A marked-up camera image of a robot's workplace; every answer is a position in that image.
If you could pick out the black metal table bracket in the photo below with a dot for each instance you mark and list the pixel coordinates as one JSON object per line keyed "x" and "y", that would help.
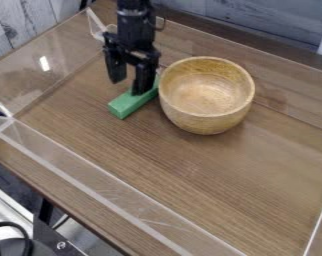
{"x": 49, "y": 243}

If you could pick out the light wooden bowl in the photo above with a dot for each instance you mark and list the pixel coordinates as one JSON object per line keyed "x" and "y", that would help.
{"x": 206, "y": 94}

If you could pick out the black table leg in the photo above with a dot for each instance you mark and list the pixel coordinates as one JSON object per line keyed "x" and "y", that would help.
{"x": 45, "y": 211}

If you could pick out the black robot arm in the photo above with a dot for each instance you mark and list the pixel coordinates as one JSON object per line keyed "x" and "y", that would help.
{"x": 135, "y": 5}

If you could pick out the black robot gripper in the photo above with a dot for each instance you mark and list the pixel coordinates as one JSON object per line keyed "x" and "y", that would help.
{"x": 130, "y": 46}

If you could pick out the green rectangular block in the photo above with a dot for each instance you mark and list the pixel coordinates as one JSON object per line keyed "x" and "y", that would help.
{"x": 127, "y": 103}

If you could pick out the clear acrylic tray enclosure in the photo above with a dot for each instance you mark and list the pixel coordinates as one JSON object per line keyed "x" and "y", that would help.
{"x": 159, "y": 191}

